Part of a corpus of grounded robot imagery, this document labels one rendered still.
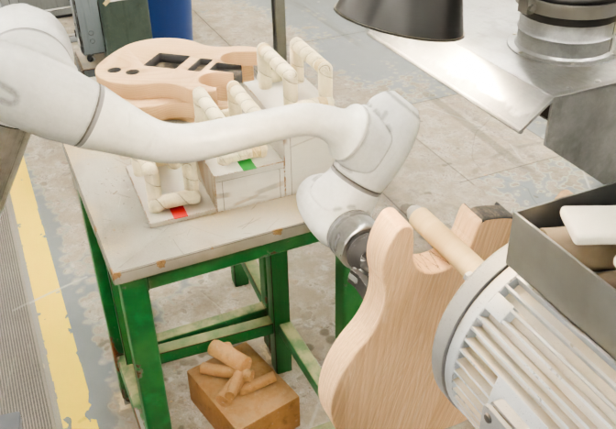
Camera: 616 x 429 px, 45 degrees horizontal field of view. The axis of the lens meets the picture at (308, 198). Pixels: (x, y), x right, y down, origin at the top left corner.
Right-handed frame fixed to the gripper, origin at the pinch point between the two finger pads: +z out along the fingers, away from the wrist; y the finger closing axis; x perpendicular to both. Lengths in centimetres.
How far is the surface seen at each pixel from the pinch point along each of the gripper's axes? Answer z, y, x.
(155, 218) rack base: -66, 22, -20
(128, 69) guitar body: -128, 14, -9
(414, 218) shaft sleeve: -2.6, 6.9, 17.1
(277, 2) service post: -187, -55, -2
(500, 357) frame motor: 27.9, 17.5, 20.3
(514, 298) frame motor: 24.1, 14.1, 24.1
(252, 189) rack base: -64, 2, -12
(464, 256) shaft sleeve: 8.1, 6.5, 17.9
